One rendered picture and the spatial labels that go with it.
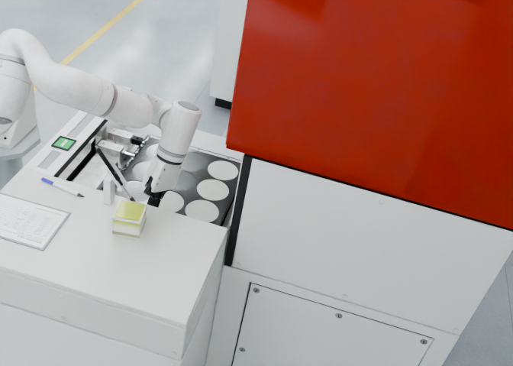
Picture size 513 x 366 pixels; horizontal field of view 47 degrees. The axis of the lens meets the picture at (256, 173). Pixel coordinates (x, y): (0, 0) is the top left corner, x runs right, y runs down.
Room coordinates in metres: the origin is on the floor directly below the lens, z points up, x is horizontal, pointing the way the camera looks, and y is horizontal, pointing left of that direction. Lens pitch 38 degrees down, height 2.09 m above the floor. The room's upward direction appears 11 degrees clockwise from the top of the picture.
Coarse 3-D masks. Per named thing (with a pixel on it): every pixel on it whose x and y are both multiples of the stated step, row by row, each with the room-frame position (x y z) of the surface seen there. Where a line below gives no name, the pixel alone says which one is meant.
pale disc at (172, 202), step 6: (168, 192) 1.35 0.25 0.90; (168, 198) 1.32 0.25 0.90; (174, 198) 1.33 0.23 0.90; (180, 198) 1.33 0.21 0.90; (162, 204) 1.29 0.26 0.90; (168, 204) 1.30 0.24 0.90; (174, 204) 1.30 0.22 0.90; (180, 204) 1.31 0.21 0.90; (168, 210) 1.27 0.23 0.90; (174, 210) 1.28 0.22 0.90
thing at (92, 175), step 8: (120, 144) 1.56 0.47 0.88; (128, 152) 1.56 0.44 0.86; (96, 160) 1.45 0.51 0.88; (120, 160) 1.49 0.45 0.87; (88, 168) 1.41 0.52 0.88; (96, 168) 1.42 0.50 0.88; (104, 168) 1.42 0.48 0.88; (80, 176) 1.37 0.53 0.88; (88, 176) 1.37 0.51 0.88; (96, 176) 1.38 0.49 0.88; (104, 176) 1.39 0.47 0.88; (80, 184) 1.33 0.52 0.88; (88, 184) 1.33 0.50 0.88; (96, 184) 1.34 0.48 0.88
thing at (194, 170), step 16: (144, 160) 1.48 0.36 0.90; (192, 160) 1.53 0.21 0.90; (208, 160) 1.55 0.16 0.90; (224, 160) 1.56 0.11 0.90; (128, 176) 1.39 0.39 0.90; (144, 176) 1.40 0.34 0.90; (192, 176) 1.45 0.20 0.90; (208, 176) 1.47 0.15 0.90; (128, 192) 1.32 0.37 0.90; (176, 192) 1.36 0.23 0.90; (192, 192) 1.37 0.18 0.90; (224, 208) 1.33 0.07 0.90
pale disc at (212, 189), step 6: (204, 180) 1.44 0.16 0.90; (210, 180) 1.45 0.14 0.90; (216, 180) 1.45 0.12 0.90; (198, 186) 1.40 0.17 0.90; (204, 186) 1.41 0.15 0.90; (210, 186) 1.42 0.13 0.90; (216, 186) 1.42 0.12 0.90; (222, 186) 1.43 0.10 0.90; (198, 192) 1.38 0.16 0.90; (204, 192) 1.38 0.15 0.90; (210, 192) 1.39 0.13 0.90; (216, 192) 1.40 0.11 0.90; (222, 192) 1.40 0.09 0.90; (228, 192) 1.41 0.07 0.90; (210, 198) 1.36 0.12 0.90; (216, 198) 1.37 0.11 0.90; (222, 198) 1.37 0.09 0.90
